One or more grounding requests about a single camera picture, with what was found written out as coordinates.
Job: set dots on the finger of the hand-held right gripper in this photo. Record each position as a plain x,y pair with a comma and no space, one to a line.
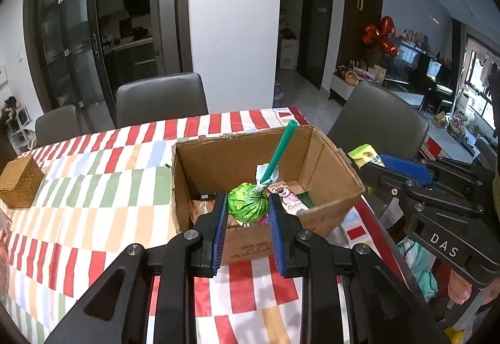
390,183
410,168

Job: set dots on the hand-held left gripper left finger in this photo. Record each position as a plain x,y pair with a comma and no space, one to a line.
220,234

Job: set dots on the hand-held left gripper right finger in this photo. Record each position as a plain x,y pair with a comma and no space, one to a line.
275,234

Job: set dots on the yellow green snack packet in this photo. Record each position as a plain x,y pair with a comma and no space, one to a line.
365,156

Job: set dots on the green lollipop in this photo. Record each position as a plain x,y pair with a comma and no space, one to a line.
248,203

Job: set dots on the dark brown snack packet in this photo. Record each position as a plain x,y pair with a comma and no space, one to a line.
204,196

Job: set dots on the brown cardboard box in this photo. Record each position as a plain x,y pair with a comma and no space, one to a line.
332,219

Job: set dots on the person's right hand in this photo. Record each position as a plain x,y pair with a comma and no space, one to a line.
468,293

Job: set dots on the teal cloth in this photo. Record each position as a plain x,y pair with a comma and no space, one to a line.
420,269

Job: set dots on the pink brown snack packet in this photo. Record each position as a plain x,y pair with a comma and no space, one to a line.
289,199

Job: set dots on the grey dining chair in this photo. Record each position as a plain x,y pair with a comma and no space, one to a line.
58,125
162,97
379,117

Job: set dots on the small woven basket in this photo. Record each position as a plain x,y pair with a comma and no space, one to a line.
351,77

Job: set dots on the red foil balloon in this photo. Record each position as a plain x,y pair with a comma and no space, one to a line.
381,37

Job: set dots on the dark wooden double door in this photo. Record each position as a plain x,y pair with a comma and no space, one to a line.
361,15

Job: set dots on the woven wicker box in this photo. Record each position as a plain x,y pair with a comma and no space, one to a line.
19,181

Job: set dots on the small white shelf unit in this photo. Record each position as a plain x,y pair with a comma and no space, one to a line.
17,125

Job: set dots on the glass sliding door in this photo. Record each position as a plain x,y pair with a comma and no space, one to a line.
78,35

